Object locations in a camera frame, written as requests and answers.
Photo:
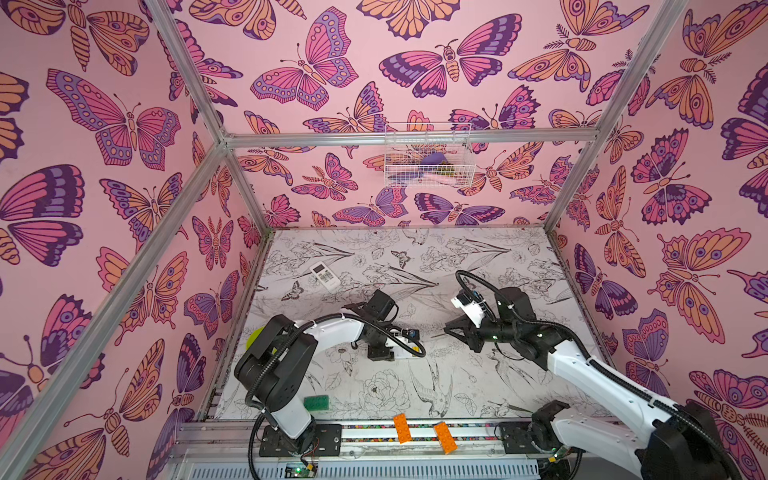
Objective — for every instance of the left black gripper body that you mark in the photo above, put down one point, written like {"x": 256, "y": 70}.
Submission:
{"x": 378, "y": 351}

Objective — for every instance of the green toy brick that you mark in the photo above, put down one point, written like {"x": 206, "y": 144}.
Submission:
{"x": 317, "y": 403}

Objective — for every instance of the small white remote control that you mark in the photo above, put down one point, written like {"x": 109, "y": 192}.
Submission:
{"x": 326, "y": 277}

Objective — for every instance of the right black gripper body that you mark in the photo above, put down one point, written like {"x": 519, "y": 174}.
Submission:
{"x": 475, "y": 327}

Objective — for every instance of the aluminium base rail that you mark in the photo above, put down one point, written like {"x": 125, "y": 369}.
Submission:
{"x": 486, "y": 449}

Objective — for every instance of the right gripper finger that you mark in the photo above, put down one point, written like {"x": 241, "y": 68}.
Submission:
{"x": 460, "y": 324}
{"x": 462, "y": 335}

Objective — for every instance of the right orange toy brick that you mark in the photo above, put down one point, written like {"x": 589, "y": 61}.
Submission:
{"x": 445, "y": 438}

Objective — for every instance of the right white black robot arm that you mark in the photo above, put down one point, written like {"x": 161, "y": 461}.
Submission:
{"x": 653, "y": 437}

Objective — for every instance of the lime green round object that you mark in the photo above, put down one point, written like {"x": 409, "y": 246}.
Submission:
{"x": 252, "y": 337}

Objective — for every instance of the white wire basket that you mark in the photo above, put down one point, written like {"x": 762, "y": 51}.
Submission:
{"x": 430, "y": 158}

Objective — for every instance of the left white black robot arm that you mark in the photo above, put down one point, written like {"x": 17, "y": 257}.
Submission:
{"x": 277, "y": 359}

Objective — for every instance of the left orange toy brick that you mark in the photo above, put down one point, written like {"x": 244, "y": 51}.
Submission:
{"x": 402, "y": 429}

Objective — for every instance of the orange toy brick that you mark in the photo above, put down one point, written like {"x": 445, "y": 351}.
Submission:
{"x": 402, "y": 429}
{"x": 445, "y": 438}

